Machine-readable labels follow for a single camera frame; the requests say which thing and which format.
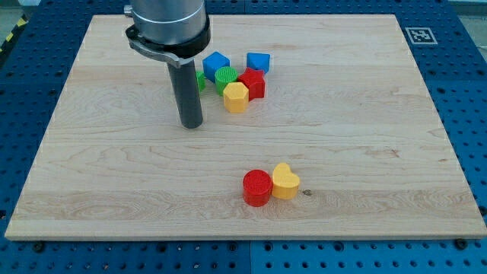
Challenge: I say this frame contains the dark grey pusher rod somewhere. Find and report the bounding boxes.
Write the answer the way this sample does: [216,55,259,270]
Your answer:
[167,59,203,129]

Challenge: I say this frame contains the green star block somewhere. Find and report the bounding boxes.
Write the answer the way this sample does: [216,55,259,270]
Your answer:
[196,70,206,92]

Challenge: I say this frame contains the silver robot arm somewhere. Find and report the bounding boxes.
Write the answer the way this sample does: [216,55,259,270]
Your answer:
[124,0,211,129]

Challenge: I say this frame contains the blue cube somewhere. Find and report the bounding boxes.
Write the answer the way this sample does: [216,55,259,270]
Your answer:
[202,52,231,83]

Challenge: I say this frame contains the red star block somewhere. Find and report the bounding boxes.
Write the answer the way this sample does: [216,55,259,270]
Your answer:
[237,67,266,101]

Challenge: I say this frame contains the green cylinder block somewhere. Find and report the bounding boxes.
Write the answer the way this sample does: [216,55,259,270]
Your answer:
[215,66,238,96]

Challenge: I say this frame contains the yellow hexagon block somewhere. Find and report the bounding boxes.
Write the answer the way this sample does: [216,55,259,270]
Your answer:
[223,82,249,113]

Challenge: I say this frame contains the red cylinder block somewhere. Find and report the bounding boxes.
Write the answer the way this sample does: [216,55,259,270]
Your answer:
[243,169,273,207]

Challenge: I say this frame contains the yellow heart block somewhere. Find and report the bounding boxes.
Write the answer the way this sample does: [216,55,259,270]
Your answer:
[272,162,301,199]

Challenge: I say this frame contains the wooden board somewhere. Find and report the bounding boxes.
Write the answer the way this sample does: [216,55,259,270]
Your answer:
[5,14,486,241]

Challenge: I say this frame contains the white fiducial marker tag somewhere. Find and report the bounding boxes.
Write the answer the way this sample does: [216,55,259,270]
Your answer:
[406,27,438,45]

